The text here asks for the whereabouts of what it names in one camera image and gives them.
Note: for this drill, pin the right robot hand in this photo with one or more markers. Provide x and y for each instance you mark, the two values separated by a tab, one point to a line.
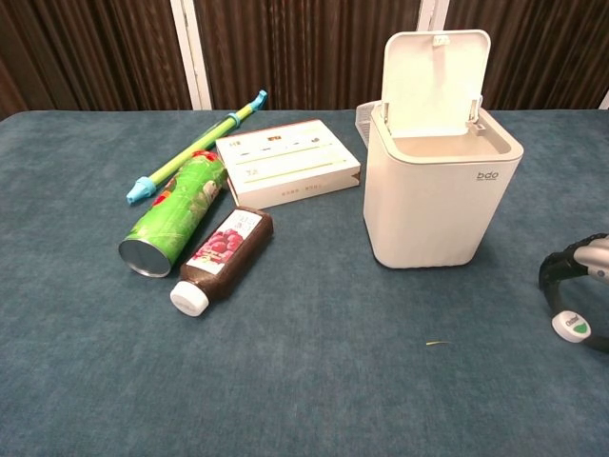
578	281

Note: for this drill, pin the small white round cap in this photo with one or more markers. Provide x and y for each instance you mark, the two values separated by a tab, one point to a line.
571	327

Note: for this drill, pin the white square container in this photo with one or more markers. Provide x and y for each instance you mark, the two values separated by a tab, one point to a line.
438	157

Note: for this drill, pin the green cylindrical snack can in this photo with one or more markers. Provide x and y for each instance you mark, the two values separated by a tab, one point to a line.
176	214

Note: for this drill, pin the small yellow scrap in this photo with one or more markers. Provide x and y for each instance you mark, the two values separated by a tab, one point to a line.
437	343

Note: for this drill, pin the white flat cardboard box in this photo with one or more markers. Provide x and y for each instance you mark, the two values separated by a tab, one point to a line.
288	162

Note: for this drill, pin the blue table mat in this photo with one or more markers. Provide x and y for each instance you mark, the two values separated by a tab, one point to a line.
238	357

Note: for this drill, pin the dark brown juice bottle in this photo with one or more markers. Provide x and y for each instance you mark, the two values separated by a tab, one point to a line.
223	257

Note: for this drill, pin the green blue water squirter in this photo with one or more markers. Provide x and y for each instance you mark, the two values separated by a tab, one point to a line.
195	147

